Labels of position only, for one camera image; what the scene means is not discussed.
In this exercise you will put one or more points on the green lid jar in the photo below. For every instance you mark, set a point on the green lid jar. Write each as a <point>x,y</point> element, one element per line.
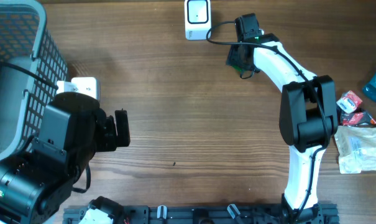
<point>238,68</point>

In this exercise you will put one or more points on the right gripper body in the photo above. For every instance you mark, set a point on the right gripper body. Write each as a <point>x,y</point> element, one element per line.
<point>235,58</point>

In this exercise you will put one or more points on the black red snack packet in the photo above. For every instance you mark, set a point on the black red snack packet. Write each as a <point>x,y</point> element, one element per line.
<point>357,118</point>

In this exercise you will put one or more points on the red white packet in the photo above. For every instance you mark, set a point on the red white packet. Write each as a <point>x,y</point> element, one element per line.
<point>349,102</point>

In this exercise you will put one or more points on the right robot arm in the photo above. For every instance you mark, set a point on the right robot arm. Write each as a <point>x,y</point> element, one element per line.
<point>308,114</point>

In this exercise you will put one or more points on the beige PanTree snack pouch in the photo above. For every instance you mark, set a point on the beige PanTree snack pouch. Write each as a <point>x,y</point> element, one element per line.
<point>357,149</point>

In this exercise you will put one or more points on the grey plastic mesh basket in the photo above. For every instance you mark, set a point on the grey plastic mesh basket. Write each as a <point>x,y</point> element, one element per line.
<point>30,66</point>

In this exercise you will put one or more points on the white barcode scanner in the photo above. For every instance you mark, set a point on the white barcode scanner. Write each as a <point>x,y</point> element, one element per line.
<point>197,19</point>

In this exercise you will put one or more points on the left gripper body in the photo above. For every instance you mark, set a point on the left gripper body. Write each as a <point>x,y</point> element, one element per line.
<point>105,138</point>

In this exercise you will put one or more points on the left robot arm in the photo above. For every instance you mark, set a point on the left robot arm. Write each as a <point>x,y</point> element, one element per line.
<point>35,181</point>

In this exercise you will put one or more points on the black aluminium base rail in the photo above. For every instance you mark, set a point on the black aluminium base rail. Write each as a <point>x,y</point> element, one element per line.
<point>264,213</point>

